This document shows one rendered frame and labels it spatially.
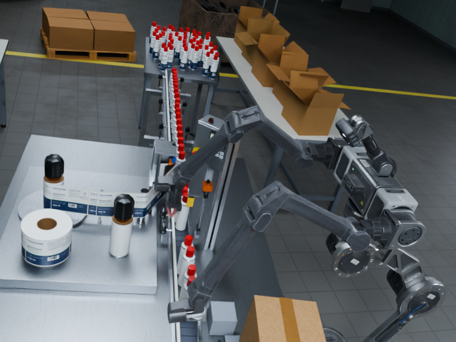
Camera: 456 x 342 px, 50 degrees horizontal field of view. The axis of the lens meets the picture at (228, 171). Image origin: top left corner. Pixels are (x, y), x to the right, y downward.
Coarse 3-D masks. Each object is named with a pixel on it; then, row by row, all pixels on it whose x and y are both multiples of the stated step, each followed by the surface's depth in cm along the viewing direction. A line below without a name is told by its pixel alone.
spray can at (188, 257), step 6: (192, 246) 198; (186, 252) 197; (192, 252) 196; (186, 258) 197; (192, 258) 198; (186, 264) 198; (180, 270) 202; (186, 270) 200; (180, 276) 203; (180, 282) 204
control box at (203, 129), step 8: (200, 120) 207; (216, 120) 210; (200, 128) 207; (208, 128) 205; (216, 128) 204; (200, 136) 208; (208, 136) 206; (200, 144) 210; (192, 152) 214; (216, 160) 210; (224, 160) 208; (216, 168) 211
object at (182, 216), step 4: (184, 196) 226; (184, 200) 227; (184, 204) 227; (184, 208) 228; (188, 208) 229; (180, 212) 230; (184, 212) 229; (188, 212) 231; (180, 216) 231; (184, 216) 231; (176, 220) 234; (180, 220) 232; (184, 220) 232; (176, 224) 234; (180, 224) 233; (184, 224) 234; (176, 228) 235; (180, 228) 234; (184, 228) 236
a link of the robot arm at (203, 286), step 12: (252, 216) 155; (264, 216) 148; (240, 228) 153; (252, 228) 152; (264, 228) 150; (228, 240) 156; (240, 240) 154; (216, 252) 159; (228, 252) 156; (216, 264) 157; (228, 264) 158; (204, 276) 160; (216, 276) 159; (192, 288) 163; (204, 288) 159; (192, 300) 160; (204, 300) 162
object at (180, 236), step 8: (176, 232) 234; (184, 232) 235; (176, 240) 229; (184, 240) 230; (176, 248) 225; (176, 256) 220; (176, 264) 216; (184, 328) 188; (192, 328) 189; (184, 336) 185; (192, 336) 186
